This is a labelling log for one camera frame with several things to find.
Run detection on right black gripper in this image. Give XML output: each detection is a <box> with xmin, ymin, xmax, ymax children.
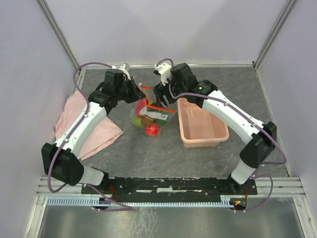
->
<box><xmin>152</xmin><ymin>74</ymin><xmax>186</xmax><ymax>110</ymax></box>

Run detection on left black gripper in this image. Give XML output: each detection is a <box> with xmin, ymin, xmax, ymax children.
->
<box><xmin>115</xmin><ymin>76</ymin><xmax>147</xmax><ymax>104</ymax></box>

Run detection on clear zip top bag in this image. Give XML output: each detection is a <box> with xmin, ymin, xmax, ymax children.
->
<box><xmin>130</xmin><ymin>83</ymin><xmax>175</xmax><ymax>133</ymax></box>

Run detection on pink plastic bin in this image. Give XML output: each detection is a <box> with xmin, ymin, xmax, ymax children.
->
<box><xmin>177</xmin><ymin>98</ymin><xmax>229</xmax><ymax>148</ymax></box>

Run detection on red apple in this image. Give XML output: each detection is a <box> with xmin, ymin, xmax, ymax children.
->
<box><xmin>145</xmin><ymin>123</ymin><xmax>161</xmax><ymax>137</ymax></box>

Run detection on small red fruit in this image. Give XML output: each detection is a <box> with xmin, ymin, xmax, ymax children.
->
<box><xmin>134</xmin><ymin>98</ymin><xmax>149</xmax><ymax>118</ymax></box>

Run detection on green apple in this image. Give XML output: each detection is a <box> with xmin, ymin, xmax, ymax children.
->
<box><xmin>132</xmin><ymin>117</ymin><xmax>143</xmax><ymax>127</ymax></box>

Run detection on dark green fruit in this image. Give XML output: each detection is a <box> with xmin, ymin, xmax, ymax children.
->
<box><xmin>155</xmin><ymin>120</ymin><xmax>167</xmax><ymax>127</ymax></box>

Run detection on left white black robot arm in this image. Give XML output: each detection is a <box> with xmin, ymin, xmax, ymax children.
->
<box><xmin>42</xmin><ymin>63</ymin><xmax>146</xmax><ymax>193</ymax></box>

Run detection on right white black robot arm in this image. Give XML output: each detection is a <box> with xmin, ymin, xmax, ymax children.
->
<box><xmin>153</xmin><ymin>62</ymin><xmax>277</xmax><ymax>194</ymax></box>

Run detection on pink folded cloth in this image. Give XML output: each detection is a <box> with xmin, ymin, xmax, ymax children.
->
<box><xmin>55</xmin><ymin>91</ymin><xmax>123</xmax><ymax>161</ymax></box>

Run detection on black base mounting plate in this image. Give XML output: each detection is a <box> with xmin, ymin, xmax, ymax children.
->
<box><xmin>81</xmin><ymin>176</ymin><xmax>258</xmax><ymax>203</ymax></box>

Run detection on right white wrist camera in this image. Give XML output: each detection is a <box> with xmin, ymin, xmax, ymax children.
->
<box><xmin>154</xmin><ymin>63</ymin><xmax>172</xmax><ymax>86</ymax></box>

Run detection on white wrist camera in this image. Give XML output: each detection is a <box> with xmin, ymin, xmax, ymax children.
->
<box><xmin>111</xmin><ymin>63</ymin><xmax>131</xmax><ymax>80</ymax></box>
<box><xmin>154</xmin><ymin>63</ymin><xmax>172</xmax><ymax>86</ymax></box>

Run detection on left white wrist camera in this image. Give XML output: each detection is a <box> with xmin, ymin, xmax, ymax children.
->
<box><xmin>111</xmin><ymin>63</ymin><xmax>131</xmax><ymax>80</ymax></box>

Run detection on aluminium frame rail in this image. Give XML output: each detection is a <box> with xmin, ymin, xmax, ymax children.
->
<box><xmin>82</xmin><ymin>63</ymin><xmax>253</xmax><ymax>70</ymax></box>

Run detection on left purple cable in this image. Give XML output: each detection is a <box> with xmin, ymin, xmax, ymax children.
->
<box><xmin>47</xmin><ymin>61</ymin><xmax>134</xmax><ymax>213</ymax></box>

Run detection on purple cable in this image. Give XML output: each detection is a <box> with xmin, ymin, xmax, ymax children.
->
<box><xmin>47</xmin><ymin>61</ymin><xmax>134</xmax><ymax>213</ymax></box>
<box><xmin>155</xmin><ymin>58</ymin><xmax>288</xmax><ymax>213</ymax></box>

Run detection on light blue cable duct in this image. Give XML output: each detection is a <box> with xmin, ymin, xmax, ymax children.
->
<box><xmin>46</xmin><ymin>195</ymin><xmax>235</xmax><ymax>207</ymax></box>

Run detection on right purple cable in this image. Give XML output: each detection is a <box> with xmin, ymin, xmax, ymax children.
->
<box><xmin>155</xmin><ymin>58</ymin><xmax>288</xmax><ymax>213</ymax></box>

